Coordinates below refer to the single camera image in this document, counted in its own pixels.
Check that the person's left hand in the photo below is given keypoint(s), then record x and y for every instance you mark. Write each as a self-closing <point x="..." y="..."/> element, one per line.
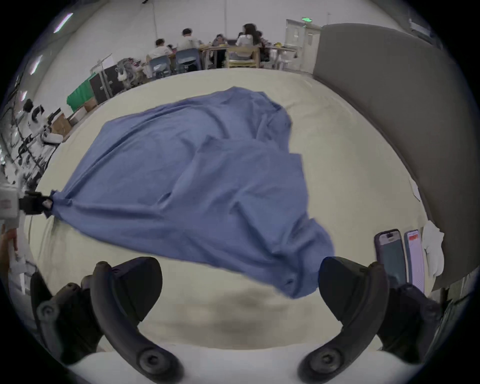
<point x="8" y="243"/>

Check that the bed with beige sheet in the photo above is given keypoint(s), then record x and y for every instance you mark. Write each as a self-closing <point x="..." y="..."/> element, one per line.
<point x="337" y="150"/>

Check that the wooden chair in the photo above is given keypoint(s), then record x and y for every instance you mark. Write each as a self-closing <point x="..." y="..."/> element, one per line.
<point x="243" y="58"/>

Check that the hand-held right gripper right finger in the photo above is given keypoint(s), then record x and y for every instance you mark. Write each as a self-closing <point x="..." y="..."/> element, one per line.
<point x="356" y="296"/>

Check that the phone with red screen patch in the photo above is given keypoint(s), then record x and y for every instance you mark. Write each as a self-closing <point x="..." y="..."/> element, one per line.
<point x="414" y="258"/>

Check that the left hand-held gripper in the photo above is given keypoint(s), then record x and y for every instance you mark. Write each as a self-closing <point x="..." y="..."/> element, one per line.
<point x="9" y="204"/>

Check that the white paper card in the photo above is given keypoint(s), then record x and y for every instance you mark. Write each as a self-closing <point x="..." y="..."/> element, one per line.
<point x="414" y="189"/>

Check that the phone with purple case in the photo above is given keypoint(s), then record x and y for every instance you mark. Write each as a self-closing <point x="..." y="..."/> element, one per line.
<point x="392" y="255"/>

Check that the white robot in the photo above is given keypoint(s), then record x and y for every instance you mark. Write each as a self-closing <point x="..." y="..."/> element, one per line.
<point x="33" y="112"/>

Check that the brown carton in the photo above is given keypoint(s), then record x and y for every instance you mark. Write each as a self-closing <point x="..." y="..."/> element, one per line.
<point x="62" y="124"/>
<point x="90" y="104"/>

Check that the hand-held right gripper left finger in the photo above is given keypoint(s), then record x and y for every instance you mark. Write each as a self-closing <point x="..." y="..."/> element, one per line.
<point x="112" y="300"/>

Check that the blue chair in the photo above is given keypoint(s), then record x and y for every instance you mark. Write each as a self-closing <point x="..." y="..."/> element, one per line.
<point x="159" y="66"/>
<point x="187" y="60"/>

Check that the white double door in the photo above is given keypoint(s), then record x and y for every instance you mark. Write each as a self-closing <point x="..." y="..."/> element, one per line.
<point x="302" y="45"/>

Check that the blue shirt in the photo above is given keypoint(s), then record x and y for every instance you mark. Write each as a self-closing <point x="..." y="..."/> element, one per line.
<point x="195" y="187"/>

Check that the white cloth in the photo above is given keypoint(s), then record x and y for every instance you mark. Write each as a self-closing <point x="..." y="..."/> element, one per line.
<point x="434" y="247"/>

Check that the table with green cover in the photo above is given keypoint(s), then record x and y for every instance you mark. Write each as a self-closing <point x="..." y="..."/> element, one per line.
<point x="80" y="92"/>

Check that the black case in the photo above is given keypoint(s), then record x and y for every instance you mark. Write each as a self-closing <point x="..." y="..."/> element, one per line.
<point x="107" y="84"/>

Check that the group of people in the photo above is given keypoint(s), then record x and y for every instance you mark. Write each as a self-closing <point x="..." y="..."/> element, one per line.
<point x="210" y="41"/>

